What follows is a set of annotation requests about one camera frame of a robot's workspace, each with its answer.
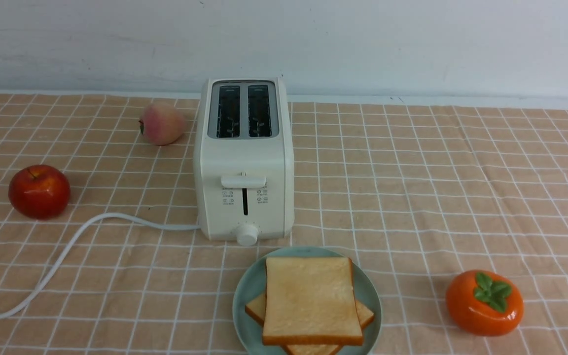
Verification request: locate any toast slice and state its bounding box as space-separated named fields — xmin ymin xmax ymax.
xmin=262 ymin=256 xmax=364 ymax=347
xmin=244 ymin=292 xmax=376 ymax=355

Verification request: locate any white two-slot toaster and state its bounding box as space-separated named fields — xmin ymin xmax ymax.
xmin=192 ymin=78 xmax=295 ymax=246

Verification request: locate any pink peach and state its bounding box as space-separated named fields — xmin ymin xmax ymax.
xmin=139 ymin=103 xmax=187 ymax=146

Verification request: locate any orange checkered tablecloth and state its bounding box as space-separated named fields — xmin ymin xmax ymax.
xmin=0 ymin=94 xmax=568 ymax=355

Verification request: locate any light blue round plate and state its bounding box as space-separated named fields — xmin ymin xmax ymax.
xmin=232 ymin=246 xmax=383 ymax=355

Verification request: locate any orange persimmon with green leaf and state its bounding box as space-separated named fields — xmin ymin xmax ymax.
xmin=445 ymin=270 xmax=525 ymax=337

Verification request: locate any red apple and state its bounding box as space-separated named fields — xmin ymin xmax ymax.
xmin=7 ymin=164 xmax=71 ymax=220

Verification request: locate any white power cable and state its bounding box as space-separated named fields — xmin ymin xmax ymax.
xmin=0 ymin=213 xmax=200 ymax=320

